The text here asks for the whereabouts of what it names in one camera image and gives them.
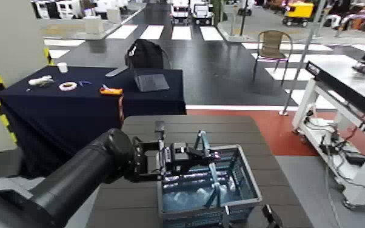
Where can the grey oblong device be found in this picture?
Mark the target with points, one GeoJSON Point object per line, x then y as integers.
{"type": "Point", "coordinates": [116, 72]}

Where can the yellow vehicle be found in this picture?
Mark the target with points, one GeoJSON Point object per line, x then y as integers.
{"type": "Point", "coordinates": [297, 12]}

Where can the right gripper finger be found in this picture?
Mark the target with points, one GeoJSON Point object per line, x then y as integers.
{"type": "Point", "coordinates": [271, 217]}
{"type": "Point", "coordinates": [225, 218]}

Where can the white tape roll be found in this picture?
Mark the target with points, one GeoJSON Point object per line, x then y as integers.
{"type": "Point", "coordinates": [68, 86]}

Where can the slanted grey pole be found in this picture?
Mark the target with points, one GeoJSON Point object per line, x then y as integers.
{"type": "Point", "coordinates": [300, 63]}

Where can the white delivery vehicle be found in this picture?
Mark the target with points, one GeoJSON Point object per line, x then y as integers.
{"type": "Point", "coordinates": [202, 13]}
{"type": "Point", "coordinates": [180, 12]}

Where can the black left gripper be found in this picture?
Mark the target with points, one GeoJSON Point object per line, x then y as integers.
{"type": "Point", "coordinates": [182, 157]}

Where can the orange hand tool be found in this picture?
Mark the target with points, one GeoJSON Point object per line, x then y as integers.
{"type": "Point", "coordinates": [111, 92]}

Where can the brown wicker chair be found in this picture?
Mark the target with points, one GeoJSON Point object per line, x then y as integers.
{"type": "Point", "coordinates": [271, 47]}

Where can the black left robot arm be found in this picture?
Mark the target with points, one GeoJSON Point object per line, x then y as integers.
{"type": "Point", "coordinates": [61, 187]}

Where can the grey-rimmed plastic crate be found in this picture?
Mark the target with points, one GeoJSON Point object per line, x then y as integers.
{"type": "Point", "coordinates": [208, 213]}

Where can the white plastic object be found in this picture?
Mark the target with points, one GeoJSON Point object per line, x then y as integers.
{"type": "Point", "coordinates": [40, 81]}

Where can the white workbench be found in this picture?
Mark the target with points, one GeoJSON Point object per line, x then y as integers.
{"type": "Point", "coordinates": [344, 95]}

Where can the black backpack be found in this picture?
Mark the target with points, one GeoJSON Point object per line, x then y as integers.
{"type": "Point", "coordinates": [147, 55]}

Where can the white paper cup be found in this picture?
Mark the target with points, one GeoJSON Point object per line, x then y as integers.
{"type": "Point", "coordinates": [62, 67]}

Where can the table with navy cloth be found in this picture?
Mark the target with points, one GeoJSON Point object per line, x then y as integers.
{"type": "Point", "coordinates": [68, 117]}

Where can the white box pedestal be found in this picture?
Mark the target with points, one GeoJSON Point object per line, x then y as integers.
{"type": "Point", "coordinates": [93, 24]}

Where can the blue pen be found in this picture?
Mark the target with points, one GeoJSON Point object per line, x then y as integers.
{"type": "Point", "coordinates": [84, 83]}

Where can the white kiosk machine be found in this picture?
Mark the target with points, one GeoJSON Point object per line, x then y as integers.
{"type": "Point", "coordinates": [68, 9]}
{"type": "Point", "coordinates": [41, 9]}

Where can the thin black pole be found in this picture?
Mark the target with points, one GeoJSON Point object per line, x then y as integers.
{"type": "Point", "coordinates": [243, 16]}

